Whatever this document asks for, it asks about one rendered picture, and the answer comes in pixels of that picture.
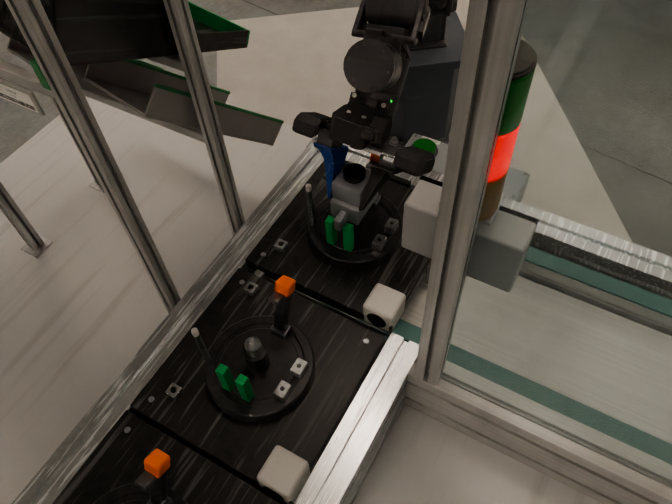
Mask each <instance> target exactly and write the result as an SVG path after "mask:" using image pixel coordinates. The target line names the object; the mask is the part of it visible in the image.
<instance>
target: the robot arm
mask: <svg viewBox="0 0 672 504"><path fill-rule="evenodd" d="M457 2H458V0H362V1H361V4H360V7H359V10H358V13H357V16H356V19H355V22H354V26H353V29H352V33H351V35H352V36H353V37H359V38H363V39H362V40H360V41H358V42H356V43H355V44H354V45H352V46H351V48H350V49H349V50H348V52H347V54H346V56H345V58H344V62H343V70H344V74H345V77H346V79H347V81H348V82H349V83H350V85H351V86H352V87H354V88H355V92H351V95H350V98H349V102H348V103H347V104H345V105H343V106H341V107H340V108H339V109H337V110H336V111H334V112H333V113H332V118H331V117H328V116H326V115H323V114H320V113H317V112H301V113H299V114H298V115H297V116H296V118H295V119H294V123H293V127H292V130H293V131H294V132H296V133H298V134H301V135H304V136H306V137H309V138H313V137H315V136H316V135H318V137H317V141H316V142H313V145H314V147H316V148H318V149H319V150H320V152H321V154H322V156H323V159H324V164H325V170H326V184H327V197H328V198H329V199H331V198H333V196H332V182H333V180H334V179H335V178H336V176H337V175H338V174H339V172H340V171H341V170H342V168H343V166H344V162H345V159H346V156H347V152H348V149H349V147H348V146H345V145H343V143H344V144H347V145H349V146H350V147H351V148H353V149H357V150H364V151H366V152H369V153H372V154H375V155H377V156H380V157H379V159H380V160H379V163H376V164H371V174H370V177H369V180H368V183H367V185H366V188H365V190H364V193H363V196H362V198H361V201H360V206H359V211H363V210H364V209H365V208H366V206H367V205H368V204H369V203H370V201H371V200H372V199H373V197H374V196H375V195H376V193H377V192H378V191H379V190H380V188H381V187H382V186H383V184H384V183H385V182H386V181H387V180H388V179H389V178H390V177H391V176H392V175H394V174H398V173H401V172H405V173H408V174H410V175H413V176H421V175H424V174H426V173H429V172H431V171H432V169H433V166H434V163H435V157H434V154H433V153H432V152H429V151H426V150H423V149H420V148H417V147H415V146H409V147H402V148H398V147H395V146H392V145H389V144H386V142H388V141H389V139H390V136H391V134H390V133H391V128H392V121H393V118H394V115H395V112H396V111H398V110H399V106H400V103H398V102H399V98H400V95H401V92H402V88H403V85H404V82H405V79H406V75H407V72H408V69H409V65H410V62H411V60H410V59H411V55H410V53H409V51H418V50H427V49H436V48H445V47H446V46H447V43H446V40H445V38H444V36H445V28H446V19H447V16H450V14H451V12H454V11H456V9H457ZM367 22H368V23H367ZM372 146H373V147H372ZM375 147H376V148H375Z"/></svg>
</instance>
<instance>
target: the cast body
mask: <svg viewBox="0 0 672 504"><path fill-rule="evenodd" d="M370 174H371V170H368V169H365V168H364V166H362V165H361V164H358V163H349V162H347V163H346V164H345V166H344V167H343V168H342V170H341V171H340V172H339V174H338V175H337V176H336V178H335V179H334V180H333V182H332V196H333V198H332V199H331V201H330V205H331V214H332V215H334V216H336V218H335V219H334V229H336V230H338V231H341V230H342V228H343V227H344V225H345V224H346V222H347V221H349V222H351V223H354V224H356V225H358V224H359V223H360V221H361V220H362V218H363V217H364V215H365V214H366V212H367V211H368V209H369V208H370V206H371V205H372V203H373V202H374V200H375V199H376V198H377V196H378V192H377V193H376V195H375V196H374V197H373V199H372V200H371V201H370V203H369V204H368V205H367V206H366V208H365V209H364V210H363V211H359V206H360V201H361V198H362V196H363V193H364V190H365V188H366V185H367V183H368V180H369V177H370Z"/></svg>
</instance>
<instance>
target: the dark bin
mask: <svg viewBox="0 0 672 504"><path fill-rule="evenodd" d="M40 2H41V4H42V6H43V8H44V10H45V13H46V15H47V17H48V19H49V21H50V23H51V25H52V27H53V29H54V32H55V34H56V36H57V38H58V40H59V42H60V44H61V46H62V48H63V51H64V53H65V55H66V57H67V59H68V61H69V63H70V65H71V66H75V65H84V64H94V63H104V62H113V61H123V60H133V59H143V58H152V57H162V56H172V55H179V53H178V50H177V46H176V43H175V40H174V36H173V33H172V29H171V26H170V23H169V19H168V16H167V12H166V9H165V6H164V2H163V0H40ZM188 4H189V7H190V11H191V15H192V19H193V23H194V27H195V31H196V34H197V38H198V42H199V46H200V50H201V52H211V51H220V50H230V49H240V48H247V46H248V41H249V35H250V30H248V29H246V28H244V27H242V26H240V25H238V24H235V23H233V22H231V21H229V20H227V19H225V18H223V17H221V16H219V15H217V14H215V13H212V12H210V11H208V10H206V9H204V8H202V7H200V6H198V5H196V4H194V3H191V2H189V1H188ZM0 32H2V33H3V34H5V35H6V36H8V37H9V38H11V39H13V40H14V41H16V42H17V43H19V44H21V45H22V46H24V47H25V48H27V49H29V50H30V48H29V46H28V44H27V42H26V40H25V38H24V36H23V34H22V32H21V31H20V29H19V27H18V25H17V23H16V21H15V19H14V17H13V15H12V13H11V11H10V10H9V8H8V6H7V4H6V2H5V0H0ZM30 51H31V50H30Z"/></svg>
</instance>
